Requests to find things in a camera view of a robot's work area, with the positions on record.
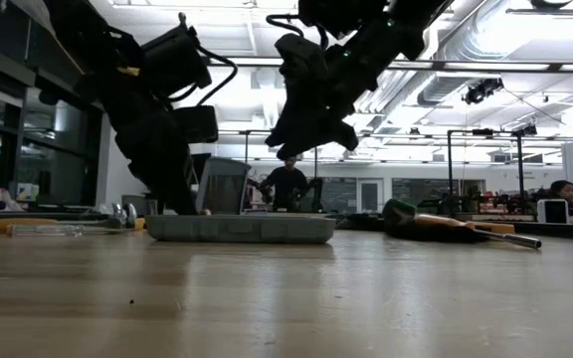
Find small white printed box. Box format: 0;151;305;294
16;182;40;203

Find tall black frame stand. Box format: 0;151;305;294
447;127;539;218

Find dark background monitor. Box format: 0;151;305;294
189;152;213;186

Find yellow cord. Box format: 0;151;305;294
42;19;89;76

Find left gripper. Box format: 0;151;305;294
101;89;199;216

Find white box device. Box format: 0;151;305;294
536;198;570;225

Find black table frame rail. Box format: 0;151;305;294
0;211;573;243

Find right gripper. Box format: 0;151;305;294
265;42;385;161

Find black left camera cable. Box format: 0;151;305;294
166;44;239;108

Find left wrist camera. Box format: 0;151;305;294
171;104;220;145

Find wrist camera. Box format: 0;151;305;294
274;33;330;87
171;104;220;145

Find black right camera cable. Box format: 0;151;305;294
265;13;330;51

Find grey plastic tool case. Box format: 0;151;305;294
144;212;337;245

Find black ceiling spotlight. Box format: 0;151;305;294
463;78;505;105

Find wooden handled nut driver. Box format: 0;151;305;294
413;212;543;251

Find background workbench with equipment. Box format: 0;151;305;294
458;184;537;223

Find shiny clear object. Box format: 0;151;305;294
78;202;138;225

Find grey mesh office chair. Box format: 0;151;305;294
194;157;252;216

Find green and black handled tool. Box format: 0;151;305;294
382;198;420;238

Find wooden handled hammer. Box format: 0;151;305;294
0;213;128;235

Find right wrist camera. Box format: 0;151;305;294
274;33;330;87

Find black camera cable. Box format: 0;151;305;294
166;44;239;108
265;13;330;51

